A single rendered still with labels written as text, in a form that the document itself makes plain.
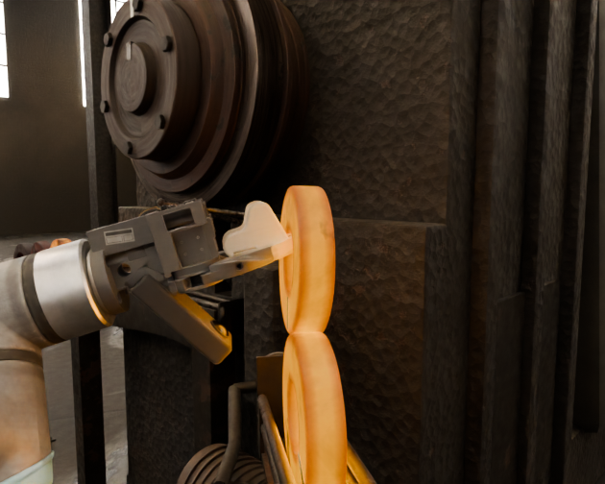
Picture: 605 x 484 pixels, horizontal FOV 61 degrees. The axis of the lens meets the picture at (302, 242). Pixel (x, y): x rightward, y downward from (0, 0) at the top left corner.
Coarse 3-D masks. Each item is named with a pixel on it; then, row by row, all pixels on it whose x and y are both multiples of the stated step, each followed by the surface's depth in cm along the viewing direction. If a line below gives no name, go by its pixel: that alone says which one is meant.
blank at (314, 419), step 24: (288, 336) 49; (312, 336) 46; (288, 360) 49; (312, 360) 43; (288, 384) 50; (312, 384) 41; (336, 384) 42; (288, 408) 51; (312, 408) 40; (336, 408) 41; (288, 432) 50; (312, 432) 40; (336, 432) 40; (288, 456) 51; (312, 456) 40; (336, 456) 40; (312, 480) 40; (336, 480) 40
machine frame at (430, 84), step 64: (320, 0) 89; (384, 0) 79; (448, 0) 72; (512, 0) 84; (576, 0) 105; (320, 64) 90; (384, 64) 80; (448, 64) 73; (512, 64) 86; (576, 64) 106; (320, 128) 91; (384, 128) 81; (448, 128) 74; (512, 128) 88; (576, 128) 107; (256, 192) 105; (384, 192) 82; (448, 192) 75; (512, 192) 90; (576, 192) 108; (384, 256) 76; (448, 256) 76; (512, 256) 92; (576, 256) 109; (384, 320) 77; (448, 320) 78; (512, 320) 92; (576, 320) 112; (128, 384) 142; (192, 384) 118; (384, 384) 78; (448, 384) 79; (512, 384) 94; (128, 448) 145; (192, 448) 120; (256, 448) 102; (384, 448) 79; (448, 448) 81; (512, 448) 97
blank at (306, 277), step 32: (288, 192) 53; (320, 192) 50; (288, 224) 53; (320, 224) 46; (288, 256) 56; (320, 256) 46; (288, 288) 54; (320, 288) 46; (288, 320) 52; (320, 320) 48
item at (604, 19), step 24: (600, 0) 114; (600, 24) 115; (600, 48) 116; (600, 72) 118; (600, 96) 119; (600, 120) 120; (600, 144) 122; (600, 168) 123; (600, 192) 125; (600, 216) 126; (600, 240) 128; (600, 264) 130; (600, 288) 131; (600, 312) 133; (600, 336) 135; (576, 360) 139; (600, 360) 136; (576, 384) 141; (600, 384) 138; (576, 408) 143; (600, 408) 140; (576, 432) 142; (600, 432) 156; (576, 456) 140; (600, 456) 158; (576, 480) 142
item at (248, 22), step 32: (256, 0) 83; (256, 32) 79; (256, 64) 79; (256, 96) 80; (256, 128) 83; (224, 160) 87; (256, 160) 88; (160, 192) 102; (192, 192) 94; (224, 192) 92
